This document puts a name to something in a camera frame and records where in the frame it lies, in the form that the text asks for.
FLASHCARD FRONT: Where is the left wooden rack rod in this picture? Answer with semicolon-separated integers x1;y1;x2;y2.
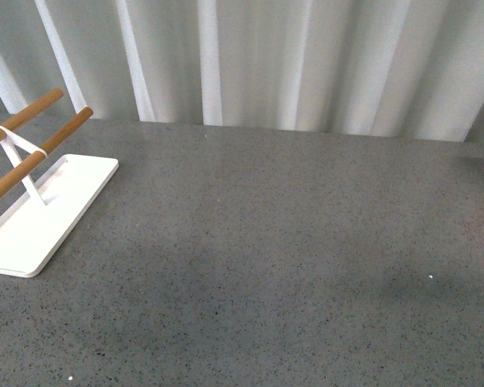
0;88;64;141

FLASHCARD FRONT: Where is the white towel rack stand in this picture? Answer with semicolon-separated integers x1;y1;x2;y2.
0;125;119;279

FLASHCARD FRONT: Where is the right wooden rack rod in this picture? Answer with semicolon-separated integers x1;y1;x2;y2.
0;106;94;199

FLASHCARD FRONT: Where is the wooden rack rod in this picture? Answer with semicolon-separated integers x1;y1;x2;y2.
0;88;64;141
0;106;94;199

